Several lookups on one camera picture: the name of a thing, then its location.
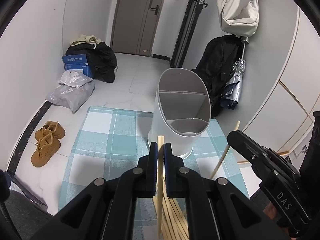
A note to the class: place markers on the beige cloth on bag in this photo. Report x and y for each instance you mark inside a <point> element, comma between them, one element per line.
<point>89,39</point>

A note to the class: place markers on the black hanging jacket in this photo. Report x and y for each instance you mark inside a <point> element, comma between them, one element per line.
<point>216,67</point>

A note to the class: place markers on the black door frame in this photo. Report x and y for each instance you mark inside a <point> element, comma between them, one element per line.
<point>190,18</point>

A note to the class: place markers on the grey plastic mailer bag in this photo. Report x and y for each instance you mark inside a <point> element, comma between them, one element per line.
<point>71,97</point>

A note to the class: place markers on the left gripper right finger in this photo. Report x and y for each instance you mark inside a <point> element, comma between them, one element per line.
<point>216,209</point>

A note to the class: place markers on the white plastic mailer bag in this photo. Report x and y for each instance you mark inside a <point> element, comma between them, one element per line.
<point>74,79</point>

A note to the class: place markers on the silver folded umbrella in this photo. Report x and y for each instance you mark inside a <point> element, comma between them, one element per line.
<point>232,91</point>

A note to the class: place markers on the white utensil holder cup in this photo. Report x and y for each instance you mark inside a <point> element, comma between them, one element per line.
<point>182,110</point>

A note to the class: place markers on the grey entrance door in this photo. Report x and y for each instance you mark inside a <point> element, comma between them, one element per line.
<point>134,26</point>

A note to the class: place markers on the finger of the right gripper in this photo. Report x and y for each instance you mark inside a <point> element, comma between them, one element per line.
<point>248,148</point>

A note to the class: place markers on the teal plaid table cloth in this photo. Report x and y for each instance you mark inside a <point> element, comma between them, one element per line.
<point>110,142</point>

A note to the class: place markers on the blue cardboard box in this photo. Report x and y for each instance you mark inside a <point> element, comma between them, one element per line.
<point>77,63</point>

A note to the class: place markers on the wooden chopstick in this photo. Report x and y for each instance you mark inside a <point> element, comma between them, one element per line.
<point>181,221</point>
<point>174,228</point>
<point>160,144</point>
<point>227,147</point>

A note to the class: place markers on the black bag on floor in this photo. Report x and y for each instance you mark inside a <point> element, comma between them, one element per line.
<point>100,57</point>

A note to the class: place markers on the white shoulder bag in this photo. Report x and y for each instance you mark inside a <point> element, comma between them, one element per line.
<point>237,20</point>

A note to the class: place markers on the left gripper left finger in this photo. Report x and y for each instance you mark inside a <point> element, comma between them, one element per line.
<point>105,209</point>

